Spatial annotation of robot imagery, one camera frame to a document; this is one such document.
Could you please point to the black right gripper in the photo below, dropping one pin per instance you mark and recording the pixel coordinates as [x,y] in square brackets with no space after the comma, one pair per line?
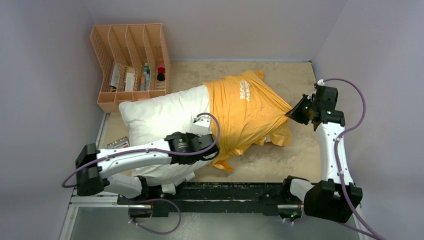
[296,114]

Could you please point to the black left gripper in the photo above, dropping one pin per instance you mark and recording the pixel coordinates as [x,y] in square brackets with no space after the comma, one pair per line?
[192,135]

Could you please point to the white pillow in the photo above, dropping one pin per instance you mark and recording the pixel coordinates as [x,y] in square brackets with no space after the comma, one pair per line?
[155,118]

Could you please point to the orange Mickey Mouse pillowcase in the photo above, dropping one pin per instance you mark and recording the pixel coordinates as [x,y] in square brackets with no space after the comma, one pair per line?
[249,112]

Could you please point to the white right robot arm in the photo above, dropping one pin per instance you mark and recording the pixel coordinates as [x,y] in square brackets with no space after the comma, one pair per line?
[335,195]

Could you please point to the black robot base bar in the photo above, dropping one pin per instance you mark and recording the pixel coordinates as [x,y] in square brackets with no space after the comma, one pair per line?
[266,198]

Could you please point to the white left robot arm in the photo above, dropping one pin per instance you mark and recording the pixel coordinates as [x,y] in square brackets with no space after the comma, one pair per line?
[97,170]

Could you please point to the colourful marker pen pack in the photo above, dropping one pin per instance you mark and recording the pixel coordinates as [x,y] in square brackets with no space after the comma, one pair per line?
[119,143]

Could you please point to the red and black bottle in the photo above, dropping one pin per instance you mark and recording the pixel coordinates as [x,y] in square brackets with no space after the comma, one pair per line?
[161,72]

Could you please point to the teal and orange tube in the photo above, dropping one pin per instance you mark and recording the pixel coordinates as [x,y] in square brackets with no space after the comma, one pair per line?
[145,79]

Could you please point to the beige paper card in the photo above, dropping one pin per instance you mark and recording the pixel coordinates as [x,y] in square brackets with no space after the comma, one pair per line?
[129,79]

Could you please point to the white paper booklet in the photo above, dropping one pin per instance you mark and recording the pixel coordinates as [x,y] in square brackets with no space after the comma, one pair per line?
[114,77]

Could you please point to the pink plastic file organizer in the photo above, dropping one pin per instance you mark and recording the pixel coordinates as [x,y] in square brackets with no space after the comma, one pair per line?
[130,45]

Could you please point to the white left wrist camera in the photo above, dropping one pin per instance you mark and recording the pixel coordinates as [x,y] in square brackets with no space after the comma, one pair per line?
[201,125]

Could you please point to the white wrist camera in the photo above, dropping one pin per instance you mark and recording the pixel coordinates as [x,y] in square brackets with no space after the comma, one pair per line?
[201,125]
[320,82]

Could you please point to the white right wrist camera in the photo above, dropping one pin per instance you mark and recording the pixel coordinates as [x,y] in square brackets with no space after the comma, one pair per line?
[320,82]

